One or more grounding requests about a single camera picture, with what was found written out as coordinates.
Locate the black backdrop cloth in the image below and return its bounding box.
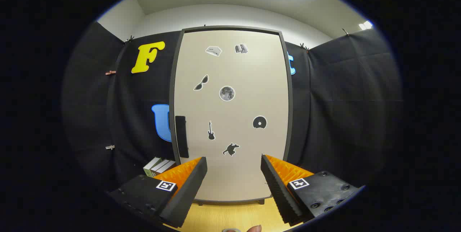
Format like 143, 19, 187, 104
61, 21, 403, 193

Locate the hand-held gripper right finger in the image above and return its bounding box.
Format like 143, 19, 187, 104
260, 154, 365, 225

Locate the grey cabinet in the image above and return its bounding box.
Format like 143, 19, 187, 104
169, 26, 294, 205

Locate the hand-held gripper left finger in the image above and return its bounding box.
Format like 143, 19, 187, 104
108, 157, 208, 228

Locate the black door handle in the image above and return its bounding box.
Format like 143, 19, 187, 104
175, 116, 189, 159

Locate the beige cabinet door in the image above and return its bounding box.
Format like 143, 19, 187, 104
174, 30, 290, 202

